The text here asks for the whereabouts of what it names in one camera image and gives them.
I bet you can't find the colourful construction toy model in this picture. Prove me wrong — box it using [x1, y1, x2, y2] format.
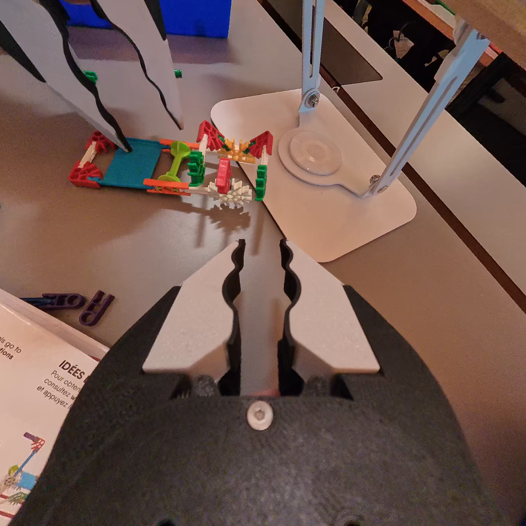
[68, 120, 274, 206]

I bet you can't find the blue plastic bin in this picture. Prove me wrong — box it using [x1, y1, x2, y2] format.
[58, 0, 231, 39]

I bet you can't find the purple clip connector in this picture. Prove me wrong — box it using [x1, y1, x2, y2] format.
[78, 291, 116, 326]

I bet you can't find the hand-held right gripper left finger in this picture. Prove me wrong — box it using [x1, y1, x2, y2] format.
[142, 239, 246, 395]

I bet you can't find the white metal stand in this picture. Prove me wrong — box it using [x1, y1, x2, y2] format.
[210, 0, 491, 264]

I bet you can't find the toy instruction booklet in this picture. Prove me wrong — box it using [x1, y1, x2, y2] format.
[0, 288, 111, 524]

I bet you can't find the white instruction board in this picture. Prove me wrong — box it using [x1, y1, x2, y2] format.
[444, 0, 526, 71]

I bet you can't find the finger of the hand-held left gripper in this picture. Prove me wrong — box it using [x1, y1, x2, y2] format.
[0, 0, 133, 153]
[91, 0, 185, 130]

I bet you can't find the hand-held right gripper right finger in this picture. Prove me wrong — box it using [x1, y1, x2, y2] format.
[279, 239, 381, 395]

